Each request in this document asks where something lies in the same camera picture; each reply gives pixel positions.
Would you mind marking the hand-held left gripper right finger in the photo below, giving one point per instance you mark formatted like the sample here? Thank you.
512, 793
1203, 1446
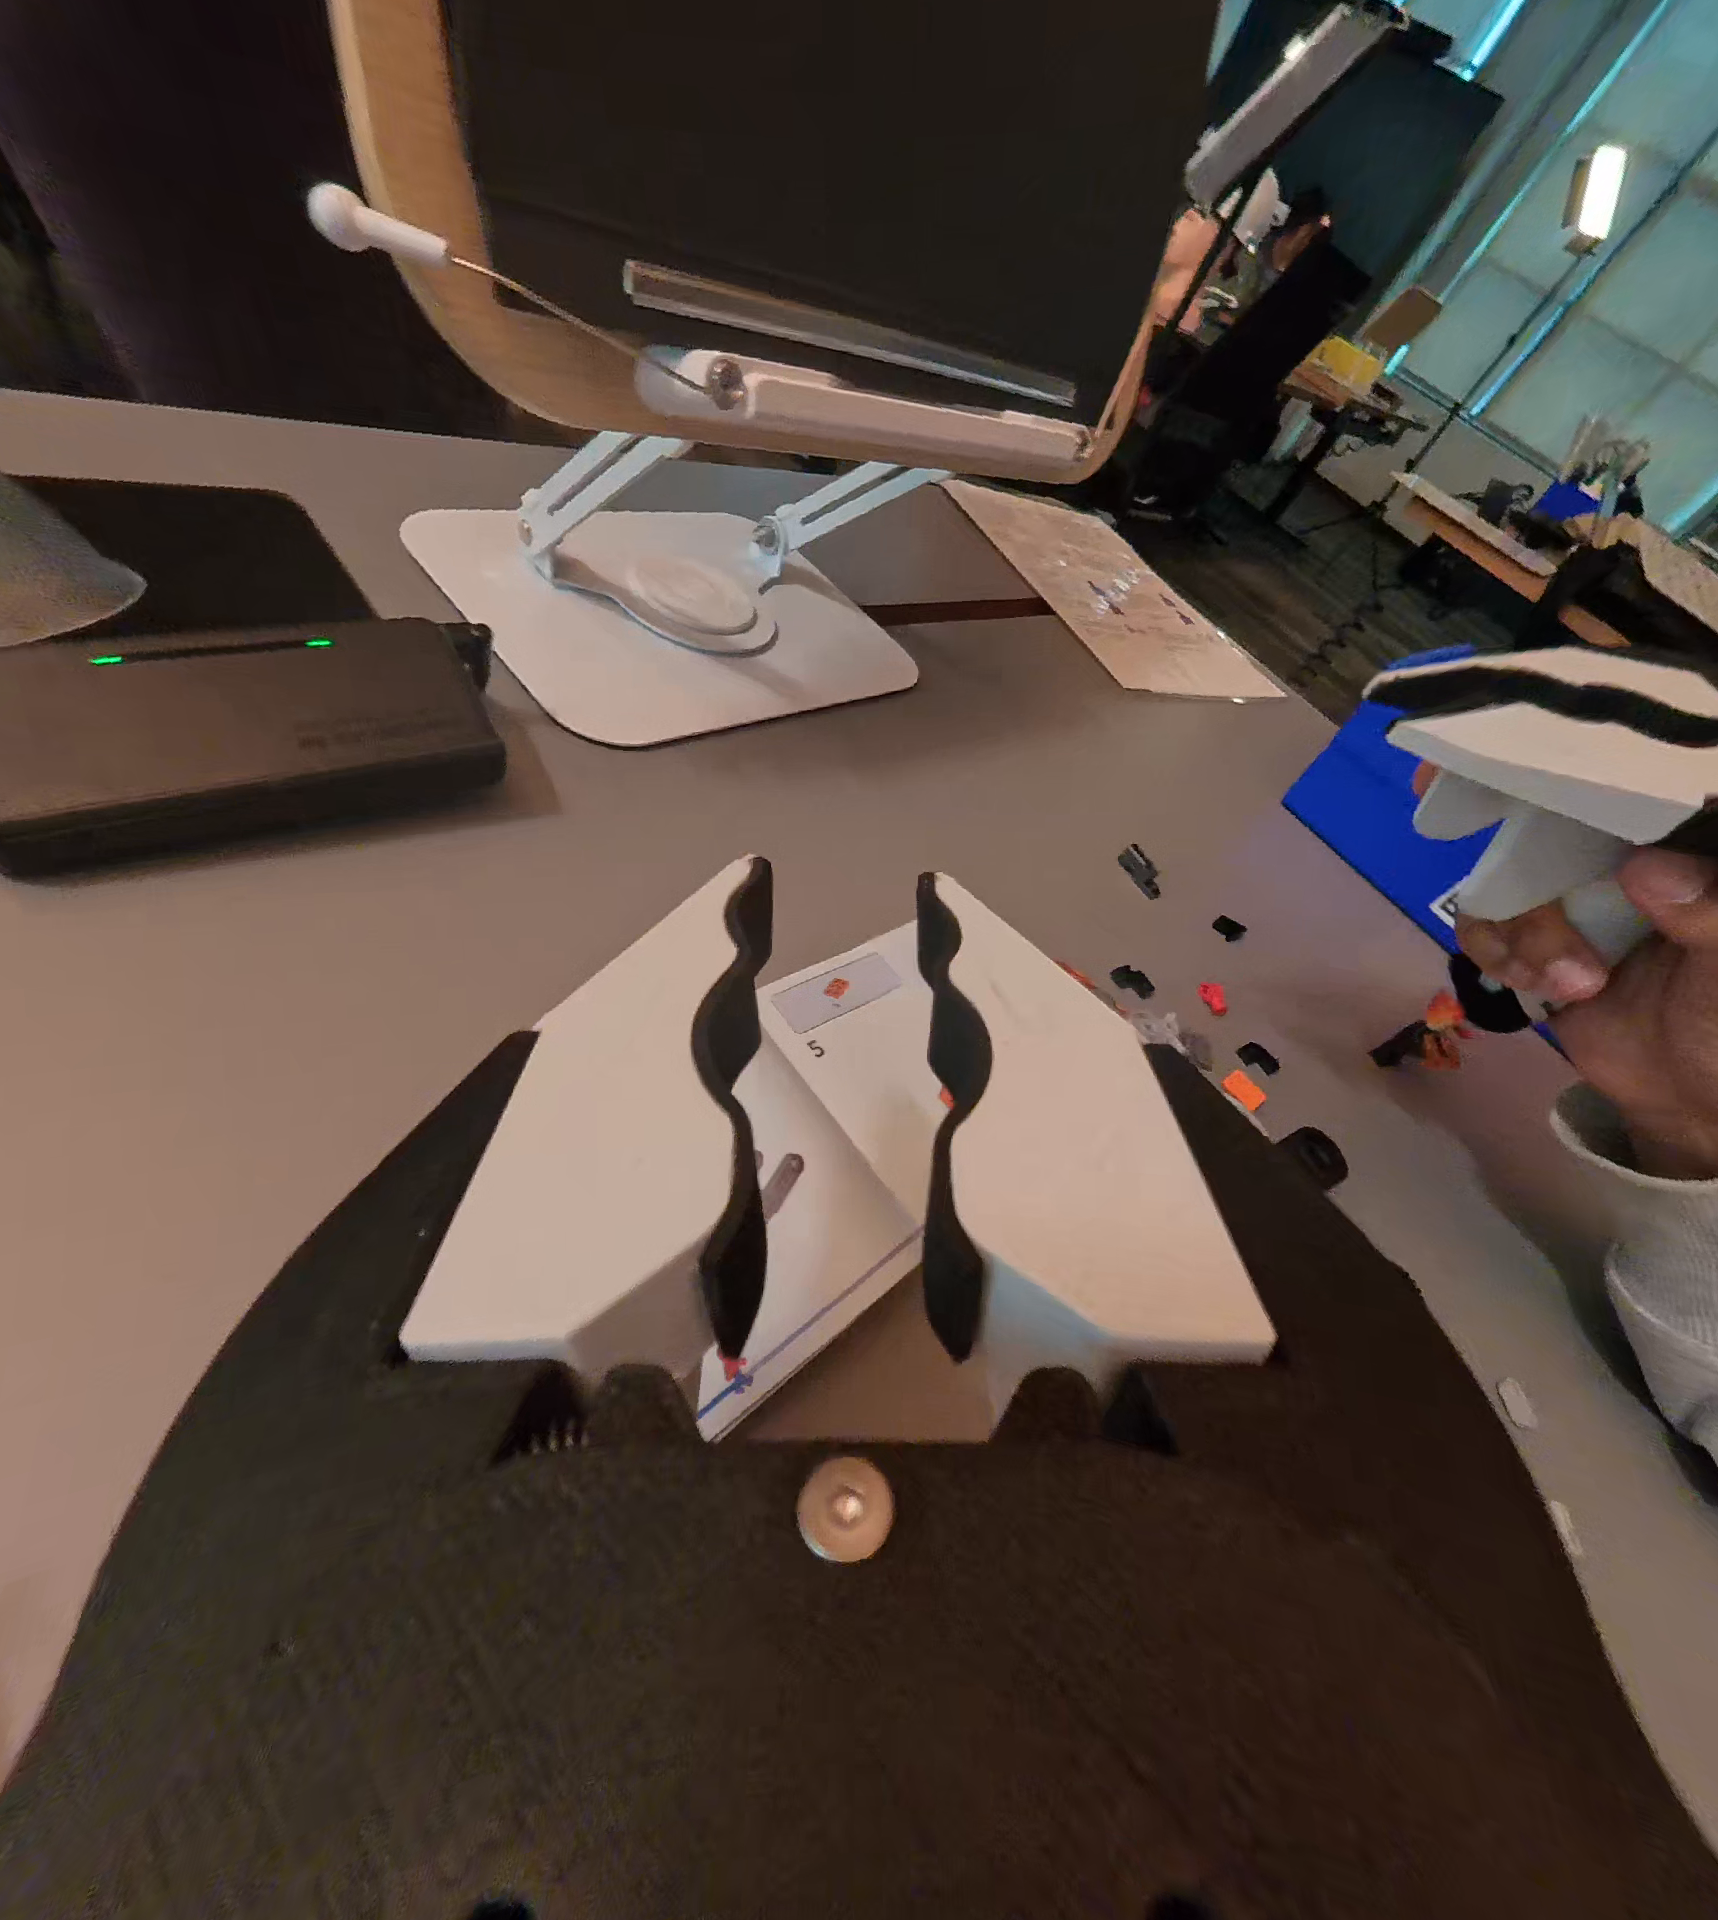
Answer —
1099, 1196

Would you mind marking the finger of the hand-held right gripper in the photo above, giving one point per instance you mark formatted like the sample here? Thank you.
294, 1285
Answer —
1582, 774
1547, 672

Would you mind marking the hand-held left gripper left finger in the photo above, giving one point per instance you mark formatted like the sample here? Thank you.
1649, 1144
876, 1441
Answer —
575, 1196

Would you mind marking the instruction booklet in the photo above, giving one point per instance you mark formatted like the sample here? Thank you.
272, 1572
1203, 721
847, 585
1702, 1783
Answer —
860, 1083

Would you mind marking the pile of mixed lego pieces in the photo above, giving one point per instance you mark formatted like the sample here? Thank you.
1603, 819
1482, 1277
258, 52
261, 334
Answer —
1246, 1090

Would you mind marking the dark grey lego piece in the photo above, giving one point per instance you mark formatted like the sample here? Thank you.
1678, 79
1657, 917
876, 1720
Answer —
1138, 871

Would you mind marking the person's right hand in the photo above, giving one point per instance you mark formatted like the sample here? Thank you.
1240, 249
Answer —
1712, 1022

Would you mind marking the background desk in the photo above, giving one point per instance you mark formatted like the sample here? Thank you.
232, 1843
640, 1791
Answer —
1339, 401
1490, 540

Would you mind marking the blue plastic bin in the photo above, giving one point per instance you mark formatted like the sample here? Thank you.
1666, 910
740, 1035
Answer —
1353, 808

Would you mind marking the printed white sheet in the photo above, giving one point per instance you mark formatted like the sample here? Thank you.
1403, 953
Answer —
1114, 595

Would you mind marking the ceiling light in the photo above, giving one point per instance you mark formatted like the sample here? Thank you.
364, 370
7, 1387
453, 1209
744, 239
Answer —
1598, 196

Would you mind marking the black screen on stand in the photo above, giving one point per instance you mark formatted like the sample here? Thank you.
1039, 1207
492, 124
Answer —
1396, 151

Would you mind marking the white laptop stand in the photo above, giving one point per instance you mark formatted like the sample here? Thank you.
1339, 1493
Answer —
681, 634

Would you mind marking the black desk pad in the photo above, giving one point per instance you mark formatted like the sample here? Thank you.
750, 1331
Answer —
198, 550

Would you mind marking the tablet on stand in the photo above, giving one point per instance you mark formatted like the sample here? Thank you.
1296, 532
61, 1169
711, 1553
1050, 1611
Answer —
798, 151

